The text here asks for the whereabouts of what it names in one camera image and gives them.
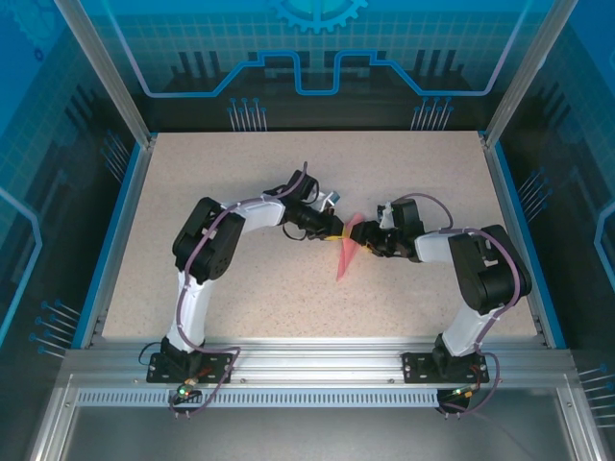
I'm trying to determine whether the pink paper sheet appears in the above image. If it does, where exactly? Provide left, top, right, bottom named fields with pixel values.
left=334, top=212, right=369, bottom=283

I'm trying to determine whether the aluminium mounting beam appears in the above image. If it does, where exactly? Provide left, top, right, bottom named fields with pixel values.
left=61, top=337, right=578, bottom=385

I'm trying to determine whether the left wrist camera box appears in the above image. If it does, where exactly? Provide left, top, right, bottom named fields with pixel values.
left=316, top=190, right=343, bottom=213

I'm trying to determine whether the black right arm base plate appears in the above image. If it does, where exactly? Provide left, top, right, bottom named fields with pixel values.
left=401, top=352, right=491, bottom=385

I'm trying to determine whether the aluminium side rail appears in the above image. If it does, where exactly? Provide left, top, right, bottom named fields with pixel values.
left=482, top=136, right=568, bottom=350
left=79, top=136, right=158, bottom=350

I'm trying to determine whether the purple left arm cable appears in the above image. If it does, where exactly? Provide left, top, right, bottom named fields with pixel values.
left=167, top=160, right=311, bottom=419

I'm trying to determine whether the slotted grey cable duct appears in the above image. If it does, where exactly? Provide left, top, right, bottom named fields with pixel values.
left=74, top=389, right=443, bottom=407

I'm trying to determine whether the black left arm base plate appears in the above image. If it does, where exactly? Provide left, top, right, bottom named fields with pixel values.
left=146, top=352, right=237, bottom=385

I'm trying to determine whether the aluminium frame post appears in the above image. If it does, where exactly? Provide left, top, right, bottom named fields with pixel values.
left=52, top=0, right=158, bottom=148
left=482, top=0, right=580, bottom=148

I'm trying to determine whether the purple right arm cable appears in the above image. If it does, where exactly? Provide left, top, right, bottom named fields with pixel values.
left=396, top=192, right=532, bottom=419

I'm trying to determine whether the grey metal tray shelf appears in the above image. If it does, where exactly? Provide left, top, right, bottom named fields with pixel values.
left=28, top=374, right=615, bottom=461

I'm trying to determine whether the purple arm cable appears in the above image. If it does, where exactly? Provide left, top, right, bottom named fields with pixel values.
left=167, top=160, right=311, bottom=419
left=396, top=192, right=532, bottom=419

